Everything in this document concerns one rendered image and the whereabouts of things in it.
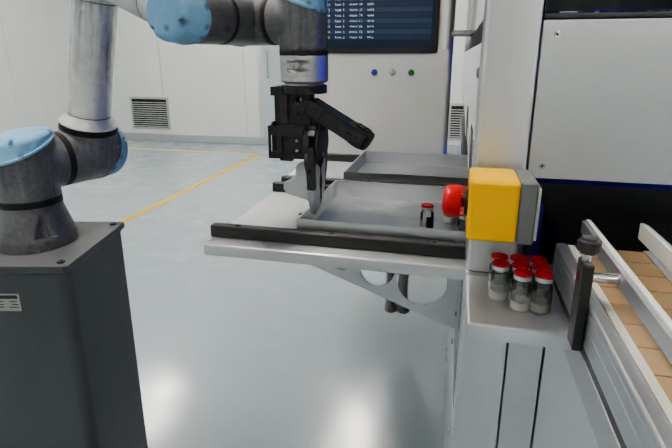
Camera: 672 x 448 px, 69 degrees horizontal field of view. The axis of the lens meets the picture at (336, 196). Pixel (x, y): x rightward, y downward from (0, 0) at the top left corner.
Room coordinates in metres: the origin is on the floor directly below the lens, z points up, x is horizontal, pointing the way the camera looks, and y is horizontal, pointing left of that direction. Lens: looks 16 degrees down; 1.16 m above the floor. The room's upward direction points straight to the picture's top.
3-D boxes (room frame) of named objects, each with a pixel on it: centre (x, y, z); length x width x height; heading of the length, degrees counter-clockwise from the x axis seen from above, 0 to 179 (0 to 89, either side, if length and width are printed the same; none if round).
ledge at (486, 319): (0.53, -0.23, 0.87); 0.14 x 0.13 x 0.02; 77
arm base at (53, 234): (0.97, 0.62, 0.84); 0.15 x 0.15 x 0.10
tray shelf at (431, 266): (1.01, -0.10, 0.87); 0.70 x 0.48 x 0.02; 167
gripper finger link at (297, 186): (0.78, 0.06, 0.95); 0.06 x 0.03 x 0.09; 77
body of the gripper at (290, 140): (0.80, 0.06, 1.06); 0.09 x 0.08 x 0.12; 77
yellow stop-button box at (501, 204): (0.56, -0.19, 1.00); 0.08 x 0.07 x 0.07; 77
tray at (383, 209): (0.83, -0.13, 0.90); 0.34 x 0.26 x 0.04; 77
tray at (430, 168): (1.16, -0.21, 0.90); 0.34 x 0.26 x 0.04; 77
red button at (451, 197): (0.57, -0.15, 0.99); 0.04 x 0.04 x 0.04; 77
